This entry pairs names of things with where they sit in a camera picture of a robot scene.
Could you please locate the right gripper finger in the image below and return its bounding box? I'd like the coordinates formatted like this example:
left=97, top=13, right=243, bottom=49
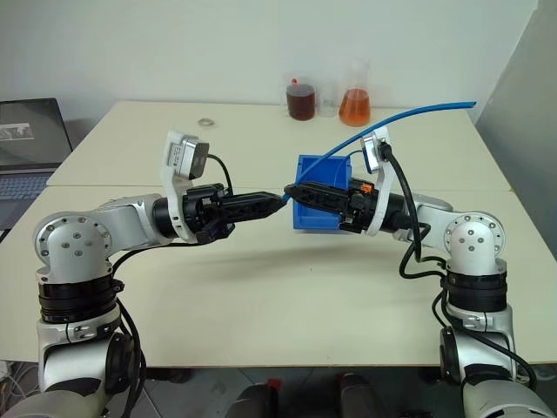
left=282, top=182, right=350, bottom=200
left=287, top=194, right=349, bottom=221

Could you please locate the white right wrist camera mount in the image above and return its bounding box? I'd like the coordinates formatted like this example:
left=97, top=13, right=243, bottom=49
left=359, top=127, right=393, bottom=238

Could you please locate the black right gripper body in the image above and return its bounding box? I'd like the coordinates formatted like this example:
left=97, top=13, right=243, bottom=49
left=339, top=175, right=377, bottom=233

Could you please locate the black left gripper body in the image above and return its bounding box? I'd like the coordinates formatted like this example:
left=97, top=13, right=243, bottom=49
left=181, top=183, right=238, bottom=244

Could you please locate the blue cable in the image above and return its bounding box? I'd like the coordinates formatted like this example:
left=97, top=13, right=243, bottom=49
left=280, top=100, right=478, bottom=206

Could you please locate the beaker with dark brown liquid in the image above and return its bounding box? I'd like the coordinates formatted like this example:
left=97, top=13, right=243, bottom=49
left=284, top=73, right=319, bottom=121

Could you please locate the white cable bundle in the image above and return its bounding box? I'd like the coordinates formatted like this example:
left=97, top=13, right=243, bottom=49
left=0, top=360, right=41, bottom=395

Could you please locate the grey laptop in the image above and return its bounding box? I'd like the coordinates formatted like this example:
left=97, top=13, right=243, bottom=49
left=0, top=98, right=74, bottom=232

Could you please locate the flask with orange liquid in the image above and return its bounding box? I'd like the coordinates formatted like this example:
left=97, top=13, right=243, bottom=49
left=338, top=57, right=373, bottom=128

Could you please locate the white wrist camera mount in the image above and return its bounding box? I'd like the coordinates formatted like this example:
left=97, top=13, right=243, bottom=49
left=159, top=128, right=212, bottom=243
left=359, top=127, right=393, bottom=238

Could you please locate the small empty clear beaker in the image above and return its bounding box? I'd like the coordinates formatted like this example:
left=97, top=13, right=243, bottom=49
left=319, top=80, right=341, bottom=119

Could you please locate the blue plastic bin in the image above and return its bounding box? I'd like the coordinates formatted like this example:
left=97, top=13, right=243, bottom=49
left=291, top=153, right=353, bottom=233

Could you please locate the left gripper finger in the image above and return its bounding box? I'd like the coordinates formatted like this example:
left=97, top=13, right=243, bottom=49
left=224, top=190, right=284, bottom=209
left=224, top=202, right=285, bottom=224

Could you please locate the dark rounded shape with red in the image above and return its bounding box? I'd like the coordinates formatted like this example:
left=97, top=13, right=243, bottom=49
left=236, top=377, right=285, bottom=418

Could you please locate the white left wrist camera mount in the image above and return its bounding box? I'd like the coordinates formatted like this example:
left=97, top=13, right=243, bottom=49
left=159, top=128, right=212, bottom=243

